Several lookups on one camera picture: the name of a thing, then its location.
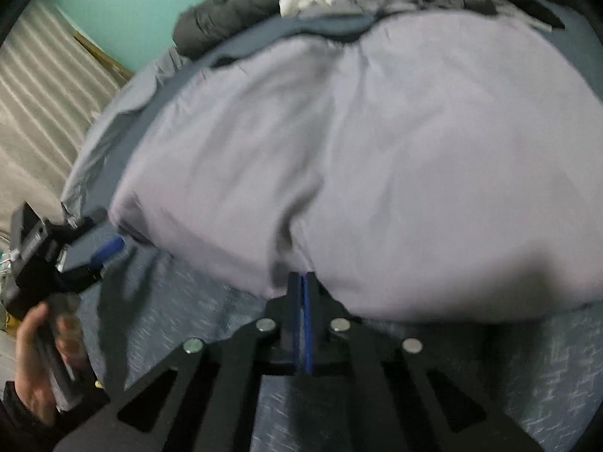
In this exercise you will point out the light lilac zip jacket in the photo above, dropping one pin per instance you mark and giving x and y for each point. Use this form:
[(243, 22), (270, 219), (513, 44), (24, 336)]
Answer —
[(443, 166)]

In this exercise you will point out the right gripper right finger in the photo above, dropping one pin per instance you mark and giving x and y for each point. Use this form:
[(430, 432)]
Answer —
[(399, 399)]

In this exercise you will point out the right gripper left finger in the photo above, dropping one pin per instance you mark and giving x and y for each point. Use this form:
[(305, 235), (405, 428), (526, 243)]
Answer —
[(202, 397)]

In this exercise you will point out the dark grey rolled duvet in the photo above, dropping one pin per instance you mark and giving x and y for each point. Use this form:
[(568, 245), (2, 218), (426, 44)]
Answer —
[(204, 26)]

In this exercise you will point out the striped beige curtain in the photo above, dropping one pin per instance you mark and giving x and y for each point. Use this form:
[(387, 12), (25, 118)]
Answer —
[(52, 90)]

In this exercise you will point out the wooden frame by wall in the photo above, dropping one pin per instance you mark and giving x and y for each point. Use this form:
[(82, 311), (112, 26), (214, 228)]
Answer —
[(119, 72)]

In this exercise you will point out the light grey blanket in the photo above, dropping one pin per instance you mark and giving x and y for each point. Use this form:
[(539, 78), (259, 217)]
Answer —
[(113, 122)]

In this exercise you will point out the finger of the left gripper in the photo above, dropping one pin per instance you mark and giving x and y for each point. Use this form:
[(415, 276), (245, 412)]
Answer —
[(107, 252)]

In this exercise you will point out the blue patterned bed sheet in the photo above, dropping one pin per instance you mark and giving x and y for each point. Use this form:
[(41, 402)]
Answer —
[(546, 374)]

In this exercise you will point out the person's left hand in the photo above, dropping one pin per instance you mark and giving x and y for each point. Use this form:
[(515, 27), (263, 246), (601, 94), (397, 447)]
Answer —
[(32, 382)]

